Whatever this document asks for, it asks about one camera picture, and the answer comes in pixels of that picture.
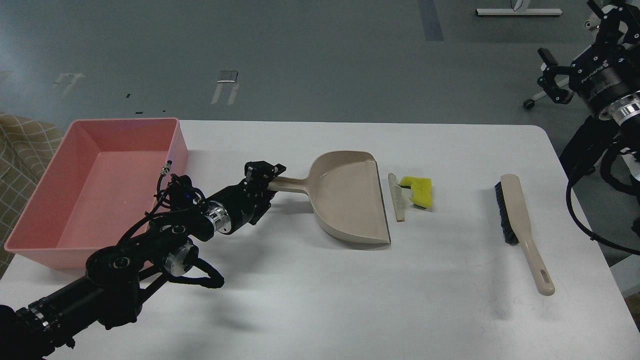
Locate white office chair base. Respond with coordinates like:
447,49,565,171
522,76,574,110

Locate yellow sponge piece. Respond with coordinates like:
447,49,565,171
398,176,434,208

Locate beige hand brush black bristles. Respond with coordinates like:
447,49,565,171
494,173,556,297

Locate beige checkered cloth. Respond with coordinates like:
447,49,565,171
0,112,64,246

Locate slice of toast bread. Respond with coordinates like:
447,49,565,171
387,172,405,223

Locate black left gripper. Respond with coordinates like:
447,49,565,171
206,161,288,235

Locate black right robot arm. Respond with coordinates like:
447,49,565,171
537,0,640,255

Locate pink plastic bin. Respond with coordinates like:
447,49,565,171
4,118,188,269

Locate beige plastic dustpan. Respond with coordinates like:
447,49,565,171
268,150,392,246

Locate white desk foot bar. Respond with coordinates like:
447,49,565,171
475,0,563,18

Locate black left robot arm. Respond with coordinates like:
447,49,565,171
1,161,286,360

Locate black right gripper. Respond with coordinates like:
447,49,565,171
537,0,640,121

